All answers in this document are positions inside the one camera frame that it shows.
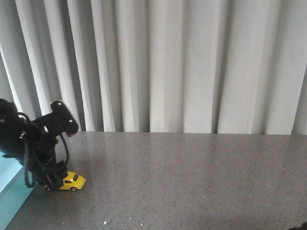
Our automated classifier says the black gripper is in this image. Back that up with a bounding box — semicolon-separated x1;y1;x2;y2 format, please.
0;99;68;191
289;222;307;230

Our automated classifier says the yellow toy beetle car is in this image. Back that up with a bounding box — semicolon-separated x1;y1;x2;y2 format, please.
59;171;86;192

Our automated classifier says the light blue box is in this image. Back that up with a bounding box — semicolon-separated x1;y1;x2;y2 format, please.
0;153;33;230

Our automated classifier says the grey pleated curtain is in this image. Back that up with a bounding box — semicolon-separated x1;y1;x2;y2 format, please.
0;0;307;135

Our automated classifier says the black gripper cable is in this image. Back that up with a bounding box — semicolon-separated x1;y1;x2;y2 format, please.
16;112;71;189

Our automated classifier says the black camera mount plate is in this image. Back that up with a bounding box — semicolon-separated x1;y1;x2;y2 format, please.
33;101;79;137

